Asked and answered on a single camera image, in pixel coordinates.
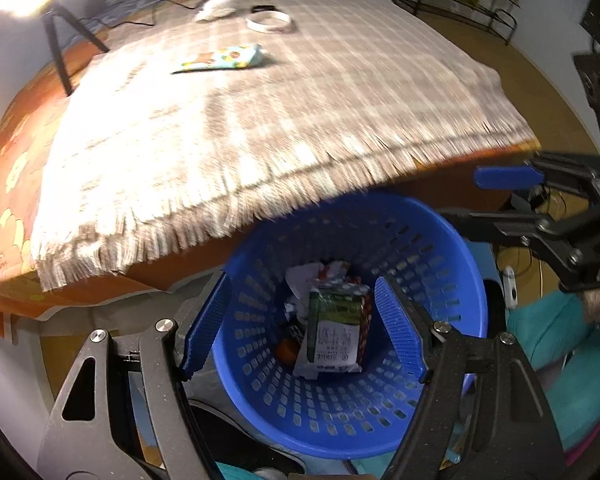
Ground black floor cables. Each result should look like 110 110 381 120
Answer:
510 185 571 281

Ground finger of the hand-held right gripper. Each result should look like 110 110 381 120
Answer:
472 152 600 200
440 209 599 272

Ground white plastic bag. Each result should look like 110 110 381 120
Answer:
284 261 326 319

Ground black power cable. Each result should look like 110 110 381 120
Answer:
77 0 207 29

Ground white tape ring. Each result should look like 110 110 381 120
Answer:
245 11 295 35

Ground crumpled white tissue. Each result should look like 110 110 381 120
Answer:
195 0 240 23

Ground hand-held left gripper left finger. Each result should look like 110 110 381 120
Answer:
37 271 233 480

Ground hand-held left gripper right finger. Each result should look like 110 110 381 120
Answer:
374 276 566 480

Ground person's right hand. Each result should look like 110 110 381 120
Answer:
582 287 600 324

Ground black tripod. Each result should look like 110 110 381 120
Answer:
40 2 111 97

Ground green and white snack packet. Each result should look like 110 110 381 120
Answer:
294 280 372 376

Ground plaid fringed blanket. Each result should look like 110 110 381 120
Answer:
30 0 539 292

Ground black wire rack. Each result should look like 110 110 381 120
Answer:
395 0 520 44

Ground blue plastic basket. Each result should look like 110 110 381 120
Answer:
212 192 490 461

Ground colourful snack packet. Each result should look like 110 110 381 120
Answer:
171 44 264 75

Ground white plug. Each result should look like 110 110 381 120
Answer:
502 267 519 307

